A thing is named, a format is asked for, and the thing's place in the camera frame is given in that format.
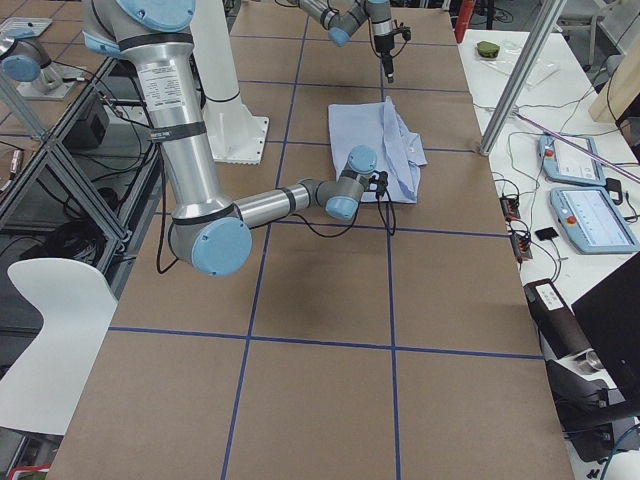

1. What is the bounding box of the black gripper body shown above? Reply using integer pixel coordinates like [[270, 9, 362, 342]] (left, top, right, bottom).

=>
[[374, 21, 411, 58], [367, 171, 388, 200]]

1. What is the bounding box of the light blue striped dress shirt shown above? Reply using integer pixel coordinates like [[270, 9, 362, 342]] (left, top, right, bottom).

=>
[[328, 97, 427, 204]]

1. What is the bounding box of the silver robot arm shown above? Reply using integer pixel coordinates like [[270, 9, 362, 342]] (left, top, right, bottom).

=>
[[287, 0, 411, 83], [83, 1, 385, 276]]

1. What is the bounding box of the red cylinder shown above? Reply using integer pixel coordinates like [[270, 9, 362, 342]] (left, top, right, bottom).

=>
[[454, 0, 476, 44]]

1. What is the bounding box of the green cloth pouch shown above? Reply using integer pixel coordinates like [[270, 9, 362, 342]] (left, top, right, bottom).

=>
[[476, 41, 501, 59]]

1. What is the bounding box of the upper blue teach pendant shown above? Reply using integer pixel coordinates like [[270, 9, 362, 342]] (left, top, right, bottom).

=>
[[538, 134, 606, 187]]

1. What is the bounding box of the blue teach pendant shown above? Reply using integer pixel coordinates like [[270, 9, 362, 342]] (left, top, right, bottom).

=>
[[538, 134, 606, 187], [549, 186, 639, 254]]

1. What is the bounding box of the lower blue teach pendant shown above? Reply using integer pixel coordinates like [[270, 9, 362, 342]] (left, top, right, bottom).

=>
[[549, 186, 639, 254]]

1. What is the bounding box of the brown cylinder device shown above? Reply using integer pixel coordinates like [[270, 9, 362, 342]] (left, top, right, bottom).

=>
[[523, 279, 591, 358]]

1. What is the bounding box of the reacher grabber stick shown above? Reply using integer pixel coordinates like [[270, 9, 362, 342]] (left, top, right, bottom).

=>
[[513, 110, 640, 184]]

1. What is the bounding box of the black monitor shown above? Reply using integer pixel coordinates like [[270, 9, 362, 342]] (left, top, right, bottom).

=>
[[572, 255, 640, 399]]

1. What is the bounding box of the white chair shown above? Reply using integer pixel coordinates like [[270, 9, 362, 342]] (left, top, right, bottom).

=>
[[1, 258, 118, 436]]

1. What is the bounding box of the aluminium frame post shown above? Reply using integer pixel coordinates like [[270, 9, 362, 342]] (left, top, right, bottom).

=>
[[479, 0, 566, 156]]

